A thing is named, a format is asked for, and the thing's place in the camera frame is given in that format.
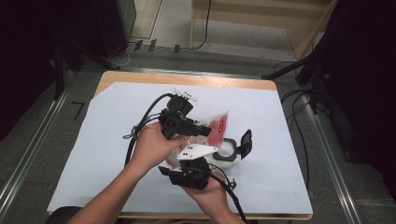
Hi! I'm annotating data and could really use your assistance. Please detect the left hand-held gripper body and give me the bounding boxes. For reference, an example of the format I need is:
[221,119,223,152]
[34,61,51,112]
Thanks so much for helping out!
[158,87,199,141]

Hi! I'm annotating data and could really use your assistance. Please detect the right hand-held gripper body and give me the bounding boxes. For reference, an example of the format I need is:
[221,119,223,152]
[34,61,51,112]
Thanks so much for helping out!
[167,143,219,191]

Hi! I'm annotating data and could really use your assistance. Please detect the red and white pouch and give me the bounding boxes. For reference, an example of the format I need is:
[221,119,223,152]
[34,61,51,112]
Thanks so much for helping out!
[165,111,230,171]

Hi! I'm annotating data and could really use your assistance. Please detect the clear jar with black lid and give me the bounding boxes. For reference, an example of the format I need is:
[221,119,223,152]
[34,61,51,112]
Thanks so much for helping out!
[212,129,253,169]

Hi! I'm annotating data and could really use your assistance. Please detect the person's right hand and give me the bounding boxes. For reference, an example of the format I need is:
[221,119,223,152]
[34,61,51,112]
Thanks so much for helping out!
[181,174,232,217]

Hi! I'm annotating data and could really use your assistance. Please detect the person's left hand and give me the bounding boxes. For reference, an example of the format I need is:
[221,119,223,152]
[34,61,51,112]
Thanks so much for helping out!
[129,121,190,173]

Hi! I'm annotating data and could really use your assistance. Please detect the wooden table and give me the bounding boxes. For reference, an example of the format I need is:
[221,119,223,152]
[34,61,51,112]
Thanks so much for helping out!
[90,70,314,221]

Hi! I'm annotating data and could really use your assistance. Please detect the white table sheet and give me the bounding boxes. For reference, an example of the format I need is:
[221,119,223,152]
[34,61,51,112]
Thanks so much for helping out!
[46,81,314,216]

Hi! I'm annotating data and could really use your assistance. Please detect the black cabinet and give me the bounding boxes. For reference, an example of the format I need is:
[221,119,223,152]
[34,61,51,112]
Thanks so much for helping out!
[92,0,138,59]

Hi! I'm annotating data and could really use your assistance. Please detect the dark stool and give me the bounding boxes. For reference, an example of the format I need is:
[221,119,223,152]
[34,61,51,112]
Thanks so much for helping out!
[45,205,85,224]

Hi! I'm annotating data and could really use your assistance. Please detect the black tripod stand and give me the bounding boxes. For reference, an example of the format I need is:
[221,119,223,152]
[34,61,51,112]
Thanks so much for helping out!
[261,46,332,117]

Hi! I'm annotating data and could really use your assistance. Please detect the black stand with legs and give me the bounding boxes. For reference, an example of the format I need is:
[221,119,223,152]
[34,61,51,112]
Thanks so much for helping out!
[51,38,121,101]

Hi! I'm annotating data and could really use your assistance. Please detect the dark curtain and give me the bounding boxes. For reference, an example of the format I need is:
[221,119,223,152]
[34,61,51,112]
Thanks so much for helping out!
[321,0,396,204]
[0,0,98,142]

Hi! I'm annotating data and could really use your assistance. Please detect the left hand-held gripper cable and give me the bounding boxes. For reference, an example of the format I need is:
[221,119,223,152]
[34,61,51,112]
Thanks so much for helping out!
[122,92,176,168]

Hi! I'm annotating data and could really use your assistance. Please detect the hand-held gripper cable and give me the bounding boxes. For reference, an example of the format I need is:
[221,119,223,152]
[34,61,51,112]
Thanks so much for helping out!
[122,92,176,168]
[207,162,250,224]

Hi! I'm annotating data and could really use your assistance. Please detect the metal floor rail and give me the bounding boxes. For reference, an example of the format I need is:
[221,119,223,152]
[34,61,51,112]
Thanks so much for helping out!
[302,92,362,224]
[118,66,265,79]
[0,70,79,217]

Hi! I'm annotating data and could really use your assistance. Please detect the right hand-held gripper cable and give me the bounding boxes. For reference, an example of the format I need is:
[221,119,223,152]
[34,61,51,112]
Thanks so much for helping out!
[207,162,250,224]

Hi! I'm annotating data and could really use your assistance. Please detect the white floor cable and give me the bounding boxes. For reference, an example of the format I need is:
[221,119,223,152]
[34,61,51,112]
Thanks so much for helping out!
[108,43,138,69]

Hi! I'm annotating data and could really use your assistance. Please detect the hanging black cable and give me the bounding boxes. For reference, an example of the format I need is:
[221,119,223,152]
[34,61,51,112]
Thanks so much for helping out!
[190,0,213,50]

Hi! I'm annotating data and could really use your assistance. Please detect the black floor cables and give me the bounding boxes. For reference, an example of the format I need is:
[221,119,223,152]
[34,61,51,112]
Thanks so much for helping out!
[273,60,313,191]

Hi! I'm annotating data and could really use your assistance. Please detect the light wooden frame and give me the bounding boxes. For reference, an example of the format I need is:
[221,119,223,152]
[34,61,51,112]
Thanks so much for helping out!
[189,0,339,60]

